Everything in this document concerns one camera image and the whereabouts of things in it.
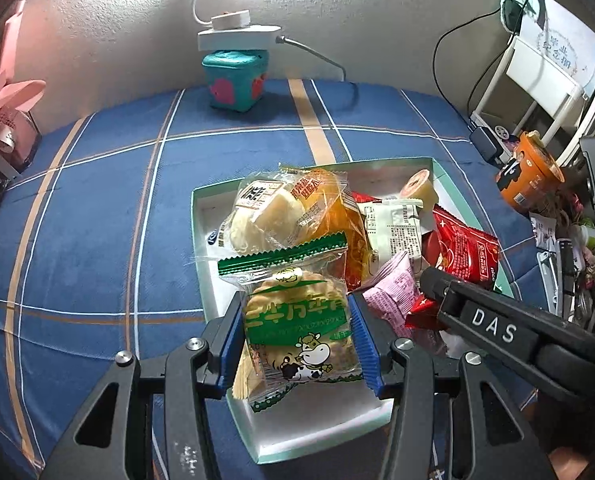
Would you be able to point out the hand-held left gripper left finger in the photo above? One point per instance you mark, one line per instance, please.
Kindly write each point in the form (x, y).
(226, 355)

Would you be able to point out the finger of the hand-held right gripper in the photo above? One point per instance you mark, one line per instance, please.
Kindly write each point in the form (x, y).
(492, 327)

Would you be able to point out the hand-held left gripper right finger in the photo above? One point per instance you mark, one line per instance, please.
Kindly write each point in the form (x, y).
(365, 350)

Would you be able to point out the pink snack packet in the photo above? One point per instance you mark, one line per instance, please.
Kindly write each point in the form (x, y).
(395, 290)

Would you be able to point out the green-edged clear cracker packet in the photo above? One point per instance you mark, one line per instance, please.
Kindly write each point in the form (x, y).
(292, 320)

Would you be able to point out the small red snack packet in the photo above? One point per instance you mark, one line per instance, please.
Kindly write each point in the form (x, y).
(470, 255)

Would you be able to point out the pale green white packet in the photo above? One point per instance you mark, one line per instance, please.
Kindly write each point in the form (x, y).
(392, 230)

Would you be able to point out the orange gold snack packet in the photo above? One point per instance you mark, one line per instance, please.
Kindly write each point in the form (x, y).
(337, 215)

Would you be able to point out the clear bread packet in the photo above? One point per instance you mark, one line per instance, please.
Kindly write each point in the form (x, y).
(262, 215)

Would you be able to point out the teal cardboard tray box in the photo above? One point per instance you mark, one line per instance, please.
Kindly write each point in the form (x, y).
(212, 210)

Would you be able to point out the small cake roll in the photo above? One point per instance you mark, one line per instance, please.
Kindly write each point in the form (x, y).
(420, 190)

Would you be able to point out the pile of small trinkets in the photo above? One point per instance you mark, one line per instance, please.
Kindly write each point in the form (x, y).
(572, 255)

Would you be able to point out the orange instant noodle cup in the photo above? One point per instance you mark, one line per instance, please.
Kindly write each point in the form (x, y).
(527, 175)

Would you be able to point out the black power adapter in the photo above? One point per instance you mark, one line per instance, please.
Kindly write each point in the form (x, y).
(486, 144)

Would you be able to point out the white folding rack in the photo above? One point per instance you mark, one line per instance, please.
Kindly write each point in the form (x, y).
(542, 80)

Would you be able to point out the blue plaid bed sheet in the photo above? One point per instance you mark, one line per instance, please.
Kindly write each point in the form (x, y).
(102, 235)

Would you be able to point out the white printed card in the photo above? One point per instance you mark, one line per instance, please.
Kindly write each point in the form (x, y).
(567, 40)

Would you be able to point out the teal round ornament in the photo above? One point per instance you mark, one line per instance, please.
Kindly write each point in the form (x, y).
(515, 2)

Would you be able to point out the teal box with pink print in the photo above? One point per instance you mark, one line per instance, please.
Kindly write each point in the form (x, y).
(232, 80)

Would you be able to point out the glass vase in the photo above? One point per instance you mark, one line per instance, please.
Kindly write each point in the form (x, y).
(20, 140)

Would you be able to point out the white power strip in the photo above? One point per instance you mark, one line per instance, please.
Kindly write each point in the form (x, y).
(237, 37)

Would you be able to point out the pink flower bouquet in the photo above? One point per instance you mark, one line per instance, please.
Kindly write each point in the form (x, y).
(2, 95)

